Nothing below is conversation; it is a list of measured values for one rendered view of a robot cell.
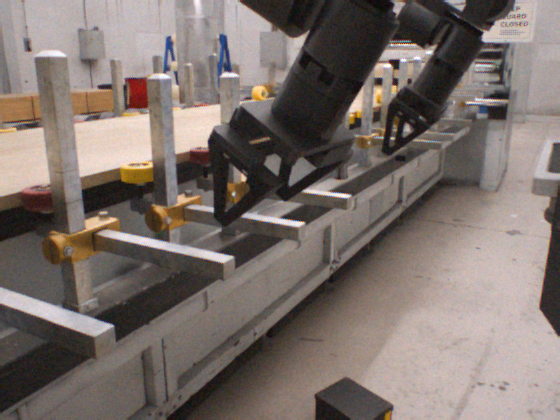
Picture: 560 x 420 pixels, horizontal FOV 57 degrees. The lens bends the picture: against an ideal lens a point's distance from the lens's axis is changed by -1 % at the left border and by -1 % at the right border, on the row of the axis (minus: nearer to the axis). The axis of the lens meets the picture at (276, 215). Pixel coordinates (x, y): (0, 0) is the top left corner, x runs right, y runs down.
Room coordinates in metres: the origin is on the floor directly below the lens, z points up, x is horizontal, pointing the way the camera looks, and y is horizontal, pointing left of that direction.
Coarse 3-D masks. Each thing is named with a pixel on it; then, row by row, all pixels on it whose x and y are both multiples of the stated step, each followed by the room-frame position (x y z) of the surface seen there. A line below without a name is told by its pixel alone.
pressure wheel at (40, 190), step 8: (40, 184) 0.96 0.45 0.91; (48, 184) 0.96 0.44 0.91; (24, 192) 0.91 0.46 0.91; (32, 192) 0.90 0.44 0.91; (40, 192) 0.90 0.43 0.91; (48, 192) 0.90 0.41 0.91; (24, 200) 0.91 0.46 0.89; (32, 200) 0.90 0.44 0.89; (40, 200) 0.90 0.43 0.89; (48, 200) 0.90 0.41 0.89; (32, 208) 0.90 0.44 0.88; (40, 208) 0.90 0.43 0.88; (48, 208) 0.90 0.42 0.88; (48, 216) 0.93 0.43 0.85
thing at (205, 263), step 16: (48, 224) 0.91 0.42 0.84; (96, 240) 0.85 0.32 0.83; (112, 240) 0.83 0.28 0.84; (128, 240) 0.82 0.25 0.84; (144, 240) 0.82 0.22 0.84; (128, 256) 0.82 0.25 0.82; (144, 256) 0.80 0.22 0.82; (160, 256) 0.78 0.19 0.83; (176, 256) 0.77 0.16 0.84; (192, 256) 0.75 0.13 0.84; (208, 256) 0.75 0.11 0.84; (224, 256) 0.75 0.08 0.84; (192, 272) 0.75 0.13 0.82; (208, 272) 0.74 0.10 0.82; (224, 272) 0.72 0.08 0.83
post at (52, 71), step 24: (48, 72) 0.83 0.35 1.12; (48, 96) 0.83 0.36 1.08; (48, 120) 0.83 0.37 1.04; (72, 120) 0.85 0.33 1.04; (48, 144) 0.84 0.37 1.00; (72, 144) 0.85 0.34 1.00; (48, 168) 0.84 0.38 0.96; (72, 168) 0.84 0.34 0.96; (72, 192) 0.84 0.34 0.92; (72, 216) 0.83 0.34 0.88; (72, 264) 0.82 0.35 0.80; (72, 288) 0.83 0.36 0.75
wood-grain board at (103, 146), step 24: (360, 96) 3.46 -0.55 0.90; (120, 120) 2.10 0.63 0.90; (144, 120) 2.10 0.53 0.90; (192, 120) 2.09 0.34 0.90; (216, 120) 2.09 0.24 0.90; (0, 144) 1.50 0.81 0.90; (24, 144) 1.49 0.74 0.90; (96, 144) 1.49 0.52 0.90; (120, 144) 1.49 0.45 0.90; (144, 144) 1.49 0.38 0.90; (192, 144) 1.48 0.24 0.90; (0, 168) 1.15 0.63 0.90; (24, 168) 1.15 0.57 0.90; (96, 168) 1.14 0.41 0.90; (0, 192) 0.93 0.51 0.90
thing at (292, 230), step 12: (132, 204) 1.15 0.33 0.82; (144, 204) 1.13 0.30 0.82; (192, 204) 1.10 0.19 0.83; (192, 216) 1.06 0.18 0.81; (204, 216) 1.05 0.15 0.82; (252, 216) 1.01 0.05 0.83; (264, 216) 1.01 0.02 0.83; (228, 228) 1.02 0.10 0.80; (240, 228) 1.00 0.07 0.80; (252, 228) 0.99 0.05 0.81; (264, 228) 0.98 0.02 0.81; (276, 228) 0.96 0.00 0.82; (288, 228) 0.95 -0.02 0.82; (300, 228) 0.95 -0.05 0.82
